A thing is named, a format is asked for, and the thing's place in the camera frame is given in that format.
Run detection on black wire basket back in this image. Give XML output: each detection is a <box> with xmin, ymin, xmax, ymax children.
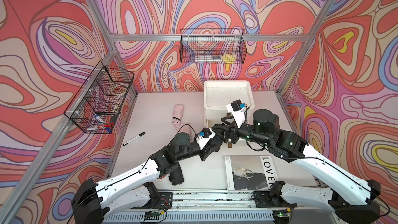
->
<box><xmin>179</xmin><ymin>27</ymin><xmax>247</xmax><ymax>64</ymax></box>

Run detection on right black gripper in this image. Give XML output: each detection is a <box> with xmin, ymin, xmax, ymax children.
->
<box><xmin>211</xmin><ymin>116</ymin><xmax>272</xmax><ymax>147</ymax></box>

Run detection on transparent box in basket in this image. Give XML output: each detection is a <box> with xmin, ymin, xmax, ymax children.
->
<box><xmin>194</xmin><ymin>55</ymin><xmax>223</xmax><ymax>63</ymax></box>

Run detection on black folded umbrella left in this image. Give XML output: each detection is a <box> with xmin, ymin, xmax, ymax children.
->
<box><xmin>169</xmin><ymin>163</ymin><xmax>184</xmax><ymax>186</ymax></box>

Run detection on pink folded umbrella lower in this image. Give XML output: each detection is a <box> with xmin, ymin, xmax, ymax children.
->
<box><xmin>178</xmin><ymin>123</ymin><xmax>195</xmax><ymax>136</ymax></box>

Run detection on black wire basket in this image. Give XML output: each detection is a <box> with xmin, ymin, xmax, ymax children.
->
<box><xmin>64</xmin><ymin>61</ymin><xmax>135</xmax><ymax>134</ymax></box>
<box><xmin>179</xmin><ymin>27</ymin><xmax>247</xmax><ymax>64</ymax></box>

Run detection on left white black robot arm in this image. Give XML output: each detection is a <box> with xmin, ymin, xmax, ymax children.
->
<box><xmin>72</xmin><ymin>128</ymin><xmax>225</xmax><ymax>224</ymax></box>

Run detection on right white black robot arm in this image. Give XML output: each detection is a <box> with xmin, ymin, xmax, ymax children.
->
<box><xmin>221</xmin><ymin>109</ymin><xmax>381</xmax><ymax>224</ymax></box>

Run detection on black wire basket left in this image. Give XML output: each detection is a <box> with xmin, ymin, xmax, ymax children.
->
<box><xmin>64</xmin><ymin>61</ymin><xmax>135</xmax><ymax>134</ymax></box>

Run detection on blue red marker pens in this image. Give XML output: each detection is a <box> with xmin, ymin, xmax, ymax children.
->
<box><xmin>92</xmin><ymin>114</ymin><xmax>116</xmax><ymax>133</ymax></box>

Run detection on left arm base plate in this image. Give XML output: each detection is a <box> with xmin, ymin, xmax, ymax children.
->
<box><xmin>132</xmin><ymin>192</ymin><xmax>173</xmax><ymax>210</ymax></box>

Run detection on pink folded umbrella upper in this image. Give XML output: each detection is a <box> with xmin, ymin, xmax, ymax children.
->
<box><xmin>172</xmin><ymin>104</ymin><xmax>184</xmax><ymax>131</ymax></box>

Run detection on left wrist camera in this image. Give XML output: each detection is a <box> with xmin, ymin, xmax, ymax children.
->
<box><xmin>199</xmin><ymin>129</ymin><xmax>212</xmax><ymax>138</ymax></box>

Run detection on aluminium frame rails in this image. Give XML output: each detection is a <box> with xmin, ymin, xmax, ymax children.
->
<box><xmin>0</xmin><ymin>0</ymin><xmax>352</xmax><ymax>224</ymax></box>

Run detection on black white magazine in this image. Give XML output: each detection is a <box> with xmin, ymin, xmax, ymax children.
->
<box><xmin>224</xmin><ymin>156</ymin><xmax>278</xmax><ymax>191</ymax></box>

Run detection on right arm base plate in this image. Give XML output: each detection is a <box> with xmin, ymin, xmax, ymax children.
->
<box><xmin>251</xmin><ymin>191</ymin><xmax>297</xmax><ymax>209</ymax></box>

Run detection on white plastic drawer cabinet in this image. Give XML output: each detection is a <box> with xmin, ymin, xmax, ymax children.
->
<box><xmin>204</xmin><ymin>80</ymin><xmax>255</xmax><ymax>135</ymax></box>

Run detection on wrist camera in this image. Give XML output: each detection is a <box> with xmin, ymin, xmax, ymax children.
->
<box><xmin>230</xmin><ymin>100</ymin><xmax>246</xmax><ymax>112</ymax></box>
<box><xmin>199</xmin><ymin>129</ymin><xmax>212</xmax><ymax>138</ymax></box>

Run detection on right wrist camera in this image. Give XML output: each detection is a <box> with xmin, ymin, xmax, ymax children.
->
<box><xmin>230</xmin><ymin>100</ymin><xmax>246</xmax><ymax>112</ymax></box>

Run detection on pink folded umbrella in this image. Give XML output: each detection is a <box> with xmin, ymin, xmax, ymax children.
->
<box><xmin>178</xmin><ymin>123</ymin><xmax>195</xmax><ymax>136</ymax></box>
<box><xmin>172</xmin><ymin>104</ymin><xmax>184</xmax><ymax>131</ymax></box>

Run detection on yellow item in basket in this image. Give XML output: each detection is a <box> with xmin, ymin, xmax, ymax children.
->
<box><xmin>222</xmin><ymin>53</ymin><xmax>236</xmax><ymax>64</ymax></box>

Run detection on black white marker pen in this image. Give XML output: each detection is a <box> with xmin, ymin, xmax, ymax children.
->
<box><xmin>122</xmin><ymin>132</ymin><xmax>146</xmax><ymax>146</ymax></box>

